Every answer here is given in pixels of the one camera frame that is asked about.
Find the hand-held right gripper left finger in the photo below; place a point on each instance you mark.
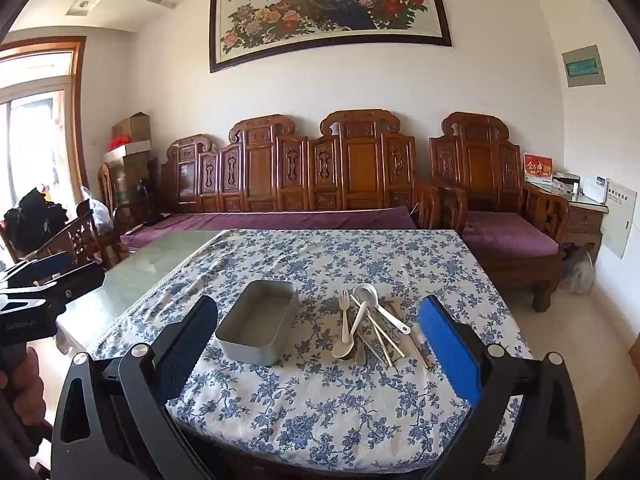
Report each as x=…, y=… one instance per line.
x=187, y=345

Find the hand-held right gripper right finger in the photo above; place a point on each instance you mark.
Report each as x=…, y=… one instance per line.
x=447, y=350

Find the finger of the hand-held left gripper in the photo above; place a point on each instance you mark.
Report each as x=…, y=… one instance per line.
x=75, y=287
x=55, y=264

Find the rectangular metal tin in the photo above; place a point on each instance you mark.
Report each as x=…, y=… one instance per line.
x=235, y=350

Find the pale wooden chopstick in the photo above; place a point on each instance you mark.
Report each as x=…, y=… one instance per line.
x=385, y=356
x=395, y=347

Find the metal fork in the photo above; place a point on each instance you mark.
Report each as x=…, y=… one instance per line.
x=361, y=356

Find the person's left hand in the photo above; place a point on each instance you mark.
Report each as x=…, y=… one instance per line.
x=17, y=380

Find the carved wooden chair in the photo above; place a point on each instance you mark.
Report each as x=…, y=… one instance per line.
x=75, y=240

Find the dark wooden chopstick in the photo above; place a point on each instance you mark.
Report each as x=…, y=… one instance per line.
x=416, y=349

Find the black cloth pile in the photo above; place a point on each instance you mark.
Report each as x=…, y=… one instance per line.
x=32, y=220

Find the clear plastic bag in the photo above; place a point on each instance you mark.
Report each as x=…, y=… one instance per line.
x=97, y=210

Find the white ceramic soup spoon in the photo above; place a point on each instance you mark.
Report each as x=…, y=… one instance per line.
x=365, y=294

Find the small white plastic spoon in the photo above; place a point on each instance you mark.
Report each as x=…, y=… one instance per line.
x=344, y=350

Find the white plastic fork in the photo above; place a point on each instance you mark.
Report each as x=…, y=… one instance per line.
x=344, y=310

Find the large brown cardboard box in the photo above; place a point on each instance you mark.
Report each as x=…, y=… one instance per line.
x=135, y=175

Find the purple armchair cushion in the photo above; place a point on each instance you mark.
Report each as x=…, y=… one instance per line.
x=505, y=235

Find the blue floral tablecloth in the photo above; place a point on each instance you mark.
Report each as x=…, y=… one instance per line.
x=325, y=410

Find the white box with red print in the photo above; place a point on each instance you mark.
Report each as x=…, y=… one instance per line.
x=130, y=149

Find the grey plastic bag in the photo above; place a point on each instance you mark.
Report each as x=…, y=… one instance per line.
x=579, y=272

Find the wooden framed balcony door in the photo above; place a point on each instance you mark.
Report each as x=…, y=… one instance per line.
x=75, y=110

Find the purple sofa cushion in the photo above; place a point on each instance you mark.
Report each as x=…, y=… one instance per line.
x=280, y=219

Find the wooden side table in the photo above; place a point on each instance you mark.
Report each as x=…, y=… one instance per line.
x=585, y=220

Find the carved wooden sofa bench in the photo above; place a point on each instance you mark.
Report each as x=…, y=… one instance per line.
x=260, y=170

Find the carved wooden armchair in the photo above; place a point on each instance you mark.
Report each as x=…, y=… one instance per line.
x=480, y=160

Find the red desk calendar card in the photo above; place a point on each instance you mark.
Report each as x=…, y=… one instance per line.
x=538, y=167

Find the tissue box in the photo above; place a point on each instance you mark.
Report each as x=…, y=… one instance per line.
x=566, y=182

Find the framed peacock painting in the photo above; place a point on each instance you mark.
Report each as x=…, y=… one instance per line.
x=325, y=10

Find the white wall panel door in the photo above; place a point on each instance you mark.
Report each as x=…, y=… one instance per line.
x=620, y=220

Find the green framed wall sign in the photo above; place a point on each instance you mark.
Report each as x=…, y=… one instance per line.
x=583, y=66

